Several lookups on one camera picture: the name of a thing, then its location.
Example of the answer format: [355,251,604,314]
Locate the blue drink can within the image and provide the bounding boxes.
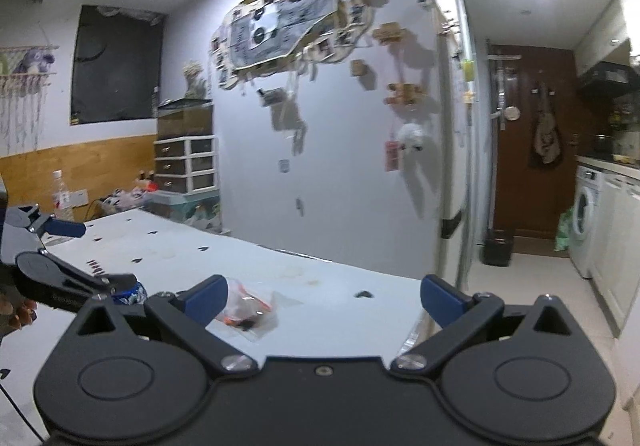
[113,281,149,307]

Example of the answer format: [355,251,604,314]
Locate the brown wooden door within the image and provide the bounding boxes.
[487,45,582,240]

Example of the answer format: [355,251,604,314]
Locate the white upper cabinets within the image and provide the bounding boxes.
[572,0,640,77]

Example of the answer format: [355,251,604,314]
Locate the plastic water bottle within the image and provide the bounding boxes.
[50,170,75,223]

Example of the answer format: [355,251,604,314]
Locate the person's left hand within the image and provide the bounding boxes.
[0,297,39,333]

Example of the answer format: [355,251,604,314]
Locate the white washing machine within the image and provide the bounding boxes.
[570,166,609,280]

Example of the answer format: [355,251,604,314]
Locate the teal storage box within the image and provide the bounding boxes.
[150,188,224,233]

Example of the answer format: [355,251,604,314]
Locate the macrame wall hanging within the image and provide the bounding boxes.
[0,45,60,153]

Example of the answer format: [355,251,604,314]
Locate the white plush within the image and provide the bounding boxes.
[397,122,425,152]

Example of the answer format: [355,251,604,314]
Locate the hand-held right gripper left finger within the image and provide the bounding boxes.
[64,275,258,377]

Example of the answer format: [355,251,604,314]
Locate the white kitchen cabinets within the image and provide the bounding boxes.
[592,171,640,333]

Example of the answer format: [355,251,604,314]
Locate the black bin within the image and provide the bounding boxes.
[482,228,516,268]

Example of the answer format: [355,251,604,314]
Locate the black glass box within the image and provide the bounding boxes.
[156,98,215,141]

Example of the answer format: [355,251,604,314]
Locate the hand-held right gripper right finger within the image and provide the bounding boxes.
[389,275,585,377]

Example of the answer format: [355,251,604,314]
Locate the white hook rack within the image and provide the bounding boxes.
[487,38,522,63]

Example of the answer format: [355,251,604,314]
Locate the panda print cloth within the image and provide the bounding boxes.
[227,0,342,72]

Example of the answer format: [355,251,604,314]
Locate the white drawer unit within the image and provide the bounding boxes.
[152,136,220,195]

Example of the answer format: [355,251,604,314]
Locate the white refrigerator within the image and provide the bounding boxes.
[420,0,484,288]

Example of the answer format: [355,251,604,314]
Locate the green bag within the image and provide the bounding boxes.
[554,208,575,255]

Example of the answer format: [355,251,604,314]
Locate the brown hanging bag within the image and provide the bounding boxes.
[529,83,565,170]

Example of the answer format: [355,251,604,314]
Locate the clear plastic bag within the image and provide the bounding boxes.
[207,276,281,342]

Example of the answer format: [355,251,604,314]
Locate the wooden wall toy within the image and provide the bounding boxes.
[385,82,426,107]
[372,23,406,45]

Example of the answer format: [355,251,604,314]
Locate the wall photo collage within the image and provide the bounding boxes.
[210,0,377,90]

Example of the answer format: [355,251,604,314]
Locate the black range hood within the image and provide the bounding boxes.
[577,61,640,100]

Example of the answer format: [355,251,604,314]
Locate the dried flower bouquet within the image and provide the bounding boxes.
[182,60,209,102]

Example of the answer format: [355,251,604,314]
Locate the black wall board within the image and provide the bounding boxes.
[70,3,167,126]

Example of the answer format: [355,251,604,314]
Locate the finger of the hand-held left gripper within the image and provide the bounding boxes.
[36,217,86,241]
[96,273,139,301]

